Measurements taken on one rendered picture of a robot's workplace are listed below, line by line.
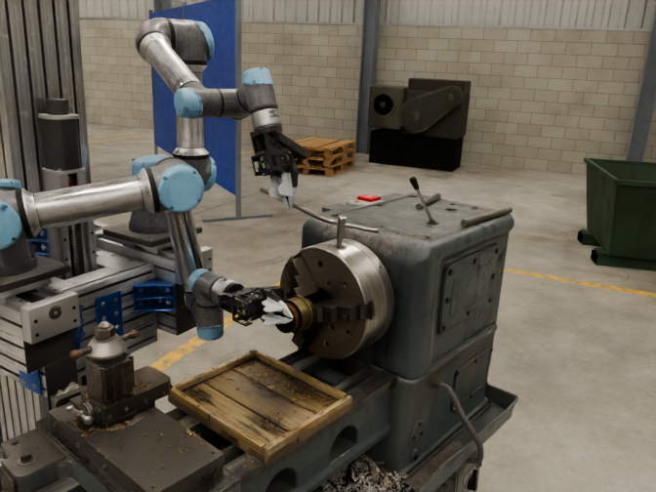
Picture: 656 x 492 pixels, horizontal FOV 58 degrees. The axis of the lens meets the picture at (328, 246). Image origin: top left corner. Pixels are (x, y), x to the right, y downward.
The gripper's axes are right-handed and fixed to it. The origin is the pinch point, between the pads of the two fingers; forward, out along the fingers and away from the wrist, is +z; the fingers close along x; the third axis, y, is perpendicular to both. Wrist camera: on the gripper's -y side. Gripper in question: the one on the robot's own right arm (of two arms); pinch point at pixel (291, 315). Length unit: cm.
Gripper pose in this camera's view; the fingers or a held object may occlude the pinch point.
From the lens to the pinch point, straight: 147.0
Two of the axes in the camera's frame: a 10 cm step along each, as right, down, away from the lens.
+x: 0.4, -9.5, -3.0
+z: 7.4, 2.3, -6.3
